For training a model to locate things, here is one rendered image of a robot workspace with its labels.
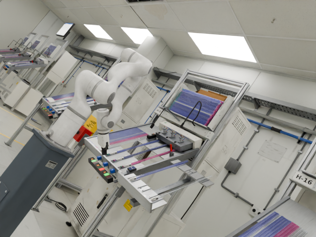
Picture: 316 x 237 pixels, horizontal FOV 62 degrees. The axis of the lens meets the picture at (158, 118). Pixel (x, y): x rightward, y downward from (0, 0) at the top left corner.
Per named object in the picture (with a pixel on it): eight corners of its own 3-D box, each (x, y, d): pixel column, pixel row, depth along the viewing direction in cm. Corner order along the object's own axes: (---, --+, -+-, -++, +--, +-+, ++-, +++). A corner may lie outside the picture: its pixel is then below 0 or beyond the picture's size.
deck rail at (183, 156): (122, 183, 178) (122, 175, 176) (121, 181, 179) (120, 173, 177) (199, 155, 217) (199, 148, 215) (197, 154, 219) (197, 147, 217)
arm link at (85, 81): (80, 117, 134) (108, 81, 137) (53, 98, 138) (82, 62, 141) (88, 122, 146) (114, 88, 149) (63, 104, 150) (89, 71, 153)
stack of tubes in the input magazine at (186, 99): (205, 125, 216) (223, 99, 220) (167, 109, 255) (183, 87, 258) (211, 133, 224) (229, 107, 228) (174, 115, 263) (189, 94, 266)
